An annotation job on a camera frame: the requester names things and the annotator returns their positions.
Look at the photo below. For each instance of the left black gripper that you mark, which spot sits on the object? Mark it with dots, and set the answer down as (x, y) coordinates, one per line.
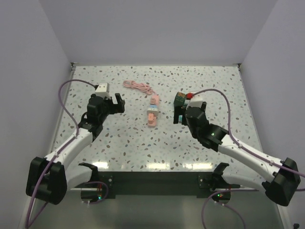
(115, 108)

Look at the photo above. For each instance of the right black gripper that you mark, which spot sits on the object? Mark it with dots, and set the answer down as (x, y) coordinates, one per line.
(177, 111)

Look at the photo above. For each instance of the pink brown plug adapter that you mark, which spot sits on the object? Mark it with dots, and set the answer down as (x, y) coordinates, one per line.
(154, 100)

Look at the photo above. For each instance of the pink power strip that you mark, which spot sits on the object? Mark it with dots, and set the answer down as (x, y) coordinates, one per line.
(153, 111)

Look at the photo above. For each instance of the white square plug adapter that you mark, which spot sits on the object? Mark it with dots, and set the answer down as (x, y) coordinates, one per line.
(153, 111)

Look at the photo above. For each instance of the orange plug adapter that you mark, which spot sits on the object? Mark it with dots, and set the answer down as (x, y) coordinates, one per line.
(152, 119)

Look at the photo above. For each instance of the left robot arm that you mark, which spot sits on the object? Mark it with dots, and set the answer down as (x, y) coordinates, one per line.
(48, 179)

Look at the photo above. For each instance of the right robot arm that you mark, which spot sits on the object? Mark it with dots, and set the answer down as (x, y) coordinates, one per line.
(279, 178)

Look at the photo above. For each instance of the teal triangular socket base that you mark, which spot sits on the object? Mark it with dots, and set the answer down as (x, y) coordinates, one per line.
(180, 119)

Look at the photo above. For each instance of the green cube adapter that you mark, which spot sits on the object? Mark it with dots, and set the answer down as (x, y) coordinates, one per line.
(179, 99)

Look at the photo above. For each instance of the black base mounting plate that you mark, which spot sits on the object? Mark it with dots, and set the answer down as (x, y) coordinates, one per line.
(199, 184)

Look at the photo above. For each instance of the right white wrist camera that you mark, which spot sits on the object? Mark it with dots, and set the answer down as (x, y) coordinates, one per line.
(194, 100)

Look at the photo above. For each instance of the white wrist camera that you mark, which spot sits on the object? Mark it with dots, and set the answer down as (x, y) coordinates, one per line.
(103, 90)
(194, 100)

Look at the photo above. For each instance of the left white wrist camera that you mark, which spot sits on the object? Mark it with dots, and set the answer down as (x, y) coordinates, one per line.
(103, 90)

